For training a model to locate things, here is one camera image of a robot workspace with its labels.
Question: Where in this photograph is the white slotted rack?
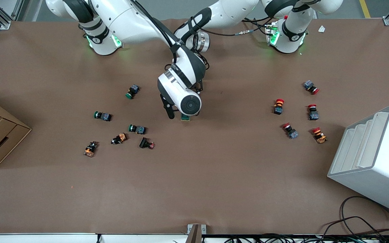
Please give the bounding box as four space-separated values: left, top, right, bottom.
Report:
327 104 389 218

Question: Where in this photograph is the grey metal bracket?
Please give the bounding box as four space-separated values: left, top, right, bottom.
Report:
187 223 207 243

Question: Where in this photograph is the red button orange block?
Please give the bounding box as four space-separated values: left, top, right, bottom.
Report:
311 127 328 144

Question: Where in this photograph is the black square push button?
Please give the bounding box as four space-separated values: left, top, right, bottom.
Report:
139 137 155 150

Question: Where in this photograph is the red button striped collar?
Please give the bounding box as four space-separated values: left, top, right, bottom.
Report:
273 99 285 115

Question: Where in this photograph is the black cable bundle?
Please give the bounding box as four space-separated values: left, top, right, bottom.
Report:
211 234 389 243

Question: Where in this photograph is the black looped floor cable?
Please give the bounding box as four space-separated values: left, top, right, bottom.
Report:
322 196 389 238

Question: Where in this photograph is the white table edge rail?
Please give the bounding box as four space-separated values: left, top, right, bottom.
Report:
0 233 188 243

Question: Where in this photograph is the black arm base cable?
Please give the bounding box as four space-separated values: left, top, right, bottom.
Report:
210 17 273 37

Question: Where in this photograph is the green push button blue block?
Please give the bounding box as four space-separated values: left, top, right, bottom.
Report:
128 124 147 135
125 84 140 100
94 111 112 122

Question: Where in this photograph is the black selector switch orange block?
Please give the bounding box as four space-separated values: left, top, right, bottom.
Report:
111 133 128 145
83 141 99 158

